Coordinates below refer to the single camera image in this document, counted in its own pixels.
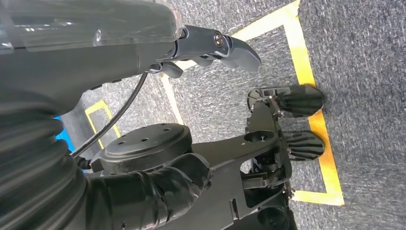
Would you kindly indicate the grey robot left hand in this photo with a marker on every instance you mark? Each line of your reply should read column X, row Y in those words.
column 79, row 47

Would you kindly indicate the blue metal shelf rack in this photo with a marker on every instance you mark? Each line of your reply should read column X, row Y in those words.
column 65, row 138

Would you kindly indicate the black robot leg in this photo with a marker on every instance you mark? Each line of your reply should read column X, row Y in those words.
column 146, row 146

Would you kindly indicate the black ribbed robot foot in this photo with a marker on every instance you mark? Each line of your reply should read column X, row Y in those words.
column 301, row 101
column 304, row 146

